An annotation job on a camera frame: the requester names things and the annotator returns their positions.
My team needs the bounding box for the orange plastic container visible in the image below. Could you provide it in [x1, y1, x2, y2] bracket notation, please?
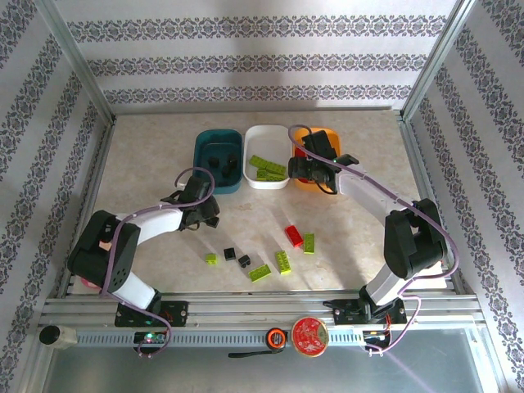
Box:
[291, 126, 343, 193]

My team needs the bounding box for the white plastic container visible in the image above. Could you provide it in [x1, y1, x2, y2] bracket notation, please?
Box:
[242, 124, 294, 190]

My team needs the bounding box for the teal plastic container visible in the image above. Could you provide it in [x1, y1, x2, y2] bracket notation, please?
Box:
[192, 129, 246, 196]

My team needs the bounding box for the small lit circuit board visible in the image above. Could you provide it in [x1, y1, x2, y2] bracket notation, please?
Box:
[133, 331, 168, 346]

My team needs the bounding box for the black orange tape measure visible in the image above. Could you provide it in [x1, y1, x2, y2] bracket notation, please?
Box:
[264, 327, 290, 350]

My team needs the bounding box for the round red gold tin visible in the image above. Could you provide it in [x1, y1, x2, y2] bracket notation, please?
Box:
[290, 315, 330, 359]

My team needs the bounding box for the grey metal sheet panel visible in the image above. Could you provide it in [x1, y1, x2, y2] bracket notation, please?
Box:
[40, 327, 507, 393]

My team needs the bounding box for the beige cylinder black cap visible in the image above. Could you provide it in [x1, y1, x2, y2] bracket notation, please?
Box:
[38, 325, 79, 350]

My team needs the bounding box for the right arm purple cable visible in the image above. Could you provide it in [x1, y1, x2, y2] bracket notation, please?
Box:
[288, 124, 459, 357]

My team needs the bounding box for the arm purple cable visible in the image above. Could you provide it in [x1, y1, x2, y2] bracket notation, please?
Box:
[100, 167, 216, 359]
[288, 124, 459, 357]

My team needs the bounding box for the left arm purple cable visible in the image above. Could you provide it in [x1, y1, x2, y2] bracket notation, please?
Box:
[100, 167, 216, 359]

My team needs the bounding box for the aluminium rear frame rail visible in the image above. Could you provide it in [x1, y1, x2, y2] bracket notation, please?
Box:
[110, 106, 404, 116]

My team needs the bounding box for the aluminium side frame rail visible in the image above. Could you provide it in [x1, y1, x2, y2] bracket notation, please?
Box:
[396, 114, 470, 296]
[55, 116, 118, 302]

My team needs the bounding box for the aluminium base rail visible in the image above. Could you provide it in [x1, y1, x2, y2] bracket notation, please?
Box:
[38, 291, 481, 331]

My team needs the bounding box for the grey slotted cable duct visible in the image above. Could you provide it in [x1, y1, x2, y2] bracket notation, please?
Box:
[75, 329, 369, 349]

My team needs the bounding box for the aluminium frame post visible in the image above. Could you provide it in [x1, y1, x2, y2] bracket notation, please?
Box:
[34, 0, 118, 124]
[399, 0, 478, 124]

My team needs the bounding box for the wired connector board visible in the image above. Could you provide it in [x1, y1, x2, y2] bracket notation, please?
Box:
[362, 327, 392, 343]

